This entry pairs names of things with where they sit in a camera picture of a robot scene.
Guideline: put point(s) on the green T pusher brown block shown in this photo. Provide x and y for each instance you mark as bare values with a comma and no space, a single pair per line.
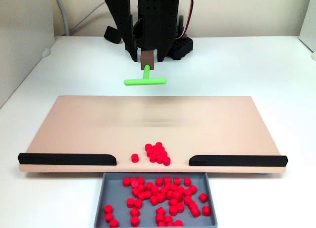
145,82

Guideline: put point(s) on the red cylindrical granule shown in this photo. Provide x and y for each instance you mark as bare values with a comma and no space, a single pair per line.
167,180
148,146
168,186
142,187
164,190
187,200
157,152
141,180
192,205
160,210
135,212
195,212
154,148
178,223
203,197
174,187
168,218
154,200
180,207
176,196
158,144
134,221
126,182
172,201
181,190
177,181
169,194
130,202
188,192
138,203
149,186
134,181
159,217
193,188
155,190
166,161
141,195
108,209
206,210
149,152
170,224
108,216
147,194
113,222
187,181
160,159
136,192
163,153
161,197
134,158
182,199
153,158
159,181
161,148
173,210
161,223

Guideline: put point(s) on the black edge rail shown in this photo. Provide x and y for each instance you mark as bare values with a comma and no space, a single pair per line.
66,159
237,161

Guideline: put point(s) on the small white bracket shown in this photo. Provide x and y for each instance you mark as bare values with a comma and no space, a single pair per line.
46,52

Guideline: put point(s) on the grey shallow tray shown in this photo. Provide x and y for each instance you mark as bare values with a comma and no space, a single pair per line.
116,193

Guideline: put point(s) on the beige flat board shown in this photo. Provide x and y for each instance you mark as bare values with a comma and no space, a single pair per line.
98,126

